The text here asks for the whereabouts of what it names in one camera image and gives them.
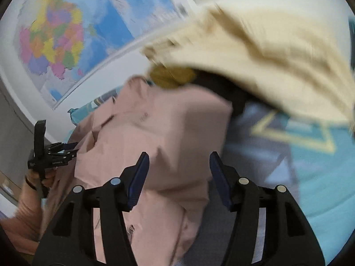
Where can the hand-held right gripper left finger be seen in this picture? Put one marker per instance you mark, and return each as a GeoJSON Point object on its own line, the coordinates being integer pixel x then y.
{"type": "Point", "coordinates": [137, 183]}

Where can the colourful wall map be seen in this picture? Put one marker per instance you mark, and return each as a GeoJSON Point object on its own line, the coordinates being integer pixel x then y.
{"type": "Point", "coordinates": [83, 19]}

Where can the person's left forearm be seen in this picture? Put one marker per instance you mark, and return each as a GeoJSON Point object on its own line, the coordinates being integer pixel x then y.
{"type": "Point", "coordinates": [25, 219]}

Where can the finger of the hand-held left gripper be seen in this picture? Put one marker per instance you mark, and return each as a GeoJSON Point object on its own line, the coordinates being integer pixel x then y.
{"type": "Point", "coordinates": [68, 155]}
{"type": "Point", "coordinates": [65, 145]}

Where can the beige cabinet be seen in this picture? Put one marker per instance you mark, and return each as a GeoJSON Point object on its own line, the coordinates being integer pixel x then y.
{"type": "Point", "coordinates": [12, 122]}

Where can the beige coat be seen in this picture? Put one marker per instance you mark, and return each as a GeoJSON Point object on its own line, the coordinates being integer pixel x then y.
{"type": "Point", "coordinates": [249, 47]}

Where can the person's left hand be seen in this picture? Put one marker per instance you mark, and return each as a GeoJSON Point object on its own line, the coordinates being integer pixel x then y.
{"type": "Point", "coordinates": [47, 179]}

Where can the teal printed bed sheet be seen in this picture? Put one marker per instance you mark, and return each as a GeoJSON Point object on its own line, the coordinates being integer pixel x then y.
{"type": "Point", "coordinates": [319, 185]}

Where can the pink coat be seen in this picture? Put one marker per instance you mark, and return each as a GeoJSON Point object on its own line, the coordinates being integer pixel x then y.
{"type": "Point", "coordinates": [166, 130]}

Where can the black cloth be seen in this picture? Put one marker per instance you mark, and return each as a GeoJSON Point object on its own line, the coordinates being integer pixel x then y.
{"type": "Point", "coordinates": [222, 88]}

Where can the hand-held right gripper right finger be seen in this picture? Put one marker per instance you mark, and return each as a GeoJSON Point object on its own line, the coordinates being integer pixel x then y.
{"type": "Point", "coordinates": [220, 183]}

